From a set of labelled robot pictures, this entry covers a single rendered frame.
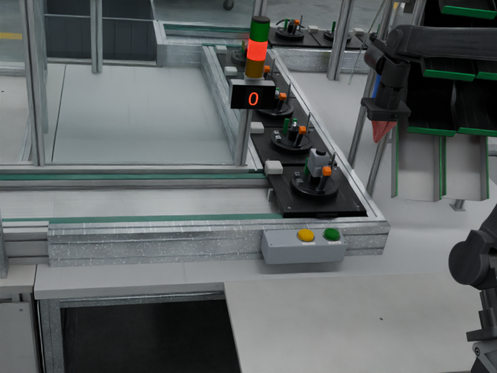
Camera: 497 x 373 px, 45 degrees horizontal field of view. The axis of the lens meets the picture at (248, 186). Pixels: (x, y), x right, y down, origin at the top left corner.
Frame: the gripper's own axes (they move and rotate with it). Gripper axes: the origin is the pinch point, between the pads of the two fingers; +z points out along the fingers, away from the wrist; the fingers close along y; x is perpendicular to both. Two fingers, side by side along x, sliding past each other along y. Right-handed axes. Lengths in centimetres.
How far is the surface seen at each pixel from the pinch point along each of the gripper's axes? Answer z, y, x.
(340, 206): 27.1, -0.3, -9.5
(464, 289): 37.2, -29.8, 14.4
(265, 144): 28, 13, -44
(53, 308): 46, 75, 7
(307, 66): 39, -28, -136
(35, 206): 33, 81, -19
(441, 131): 3.3, -24.0, -10.6
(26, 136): 37, 88, -62
